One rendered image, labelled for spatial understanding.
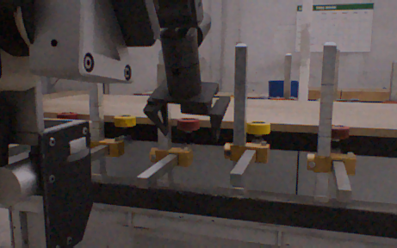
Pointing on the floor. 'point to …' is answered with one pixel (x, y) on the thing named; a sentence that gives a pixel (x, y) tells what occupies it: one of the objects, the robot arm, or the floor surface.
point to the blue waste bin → (282, 89)
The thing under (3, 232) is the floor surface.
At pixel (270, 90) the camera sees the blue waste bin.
